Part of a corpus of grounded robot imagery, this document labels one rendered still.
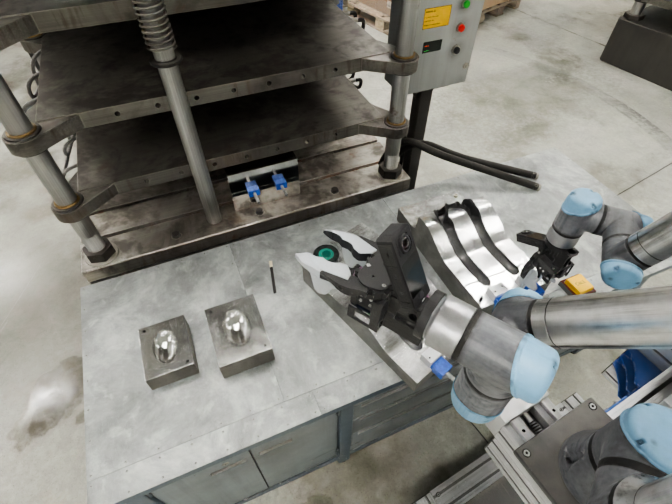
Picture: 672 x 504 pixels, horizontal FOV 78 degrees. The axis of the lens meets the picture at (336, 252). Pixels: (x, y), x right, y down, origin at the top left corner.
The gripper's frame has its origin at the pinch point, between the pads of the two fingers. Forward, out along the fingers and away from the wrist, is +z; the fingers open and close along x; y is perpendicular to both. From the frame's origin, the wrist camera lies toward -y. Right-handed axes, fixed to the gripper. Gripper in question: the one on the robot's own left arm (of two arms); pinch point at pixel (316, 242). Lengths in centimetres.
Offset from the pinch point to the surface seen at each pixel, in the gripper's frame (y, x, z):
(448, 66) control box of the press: 12, 129, 31
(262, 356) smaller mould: 61, 8, 22
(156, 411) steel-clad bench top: 69, -18, 36
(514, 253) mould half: 47, 81, -23
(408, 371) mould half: 57, 27, -14
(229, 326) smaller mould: 60, 10, 36
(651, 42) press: 52, 464, -33
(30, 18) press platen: -9, 12, 96
